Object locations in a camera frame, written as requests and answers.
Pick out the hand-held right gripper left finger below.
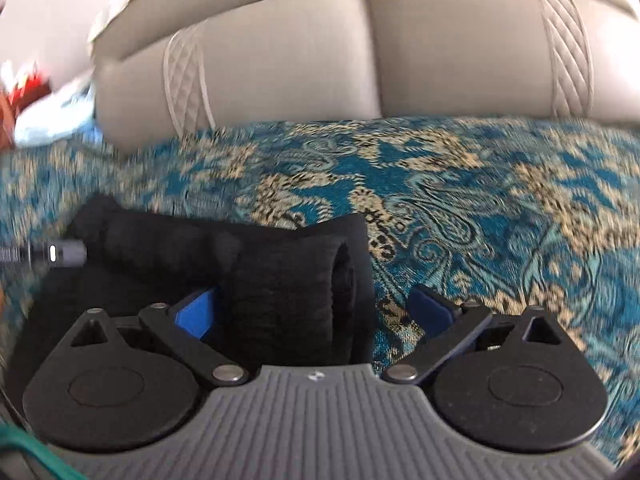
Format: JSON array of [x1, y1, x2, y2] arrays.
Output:
[[70, 287, 251, 387]]

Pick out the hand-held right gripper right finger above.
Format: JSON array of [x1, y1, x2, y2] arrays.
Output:
[[383, 283, 586, 384]]

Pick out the dark grey pants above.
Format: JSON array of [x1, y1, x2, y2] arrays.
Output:
[[7, 195, 377, 411]]

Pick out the blue paisley patterned blanket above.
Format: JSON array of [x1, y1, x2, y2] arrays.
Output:
[[0, 116, 640, 466]]

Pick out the beige leather sofa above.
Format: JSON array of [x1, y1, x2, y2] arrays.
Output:
[[87, 0, 640, 153]]

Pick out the red items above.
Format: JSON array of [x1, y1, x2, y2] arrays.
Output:
[[0, 59, 52, 111]]

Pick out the grey cable connector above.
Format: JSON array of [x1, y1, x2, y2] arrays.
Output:
[[0, 239, 88, 267]]

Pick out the green cable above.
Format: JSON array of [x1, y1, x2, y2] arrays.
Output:
[[0, 424, 81, 480]]

